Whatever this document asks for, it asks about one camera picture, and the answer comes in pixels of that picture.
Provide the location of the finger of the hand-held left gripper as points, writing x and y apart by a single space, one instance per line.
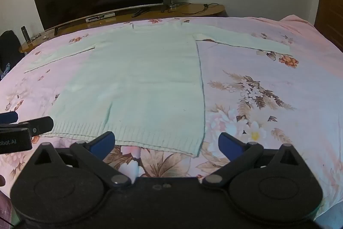
40 124
8 117

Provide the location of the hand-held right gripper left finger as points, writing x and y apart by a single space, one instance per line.
103 143

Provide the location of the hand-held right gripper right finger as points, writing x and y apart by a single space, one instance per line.
229 145

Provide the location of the light green knit sweater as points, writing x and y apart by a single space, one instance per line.
139 78

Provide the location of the pink floral bedsheet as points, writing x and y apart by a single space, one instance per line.
268 100

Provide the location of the black chair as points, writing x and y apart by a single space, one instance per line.
9 52

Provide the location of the silver set-top box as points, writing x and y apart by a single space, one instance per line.
100 18

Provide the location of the black remote control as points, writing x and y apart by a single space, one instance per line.
138 12

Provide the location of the wooden television stand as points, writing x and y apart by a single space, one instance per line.
187 9

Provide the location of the brown wooden door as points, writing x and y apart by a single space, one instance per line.
331 1

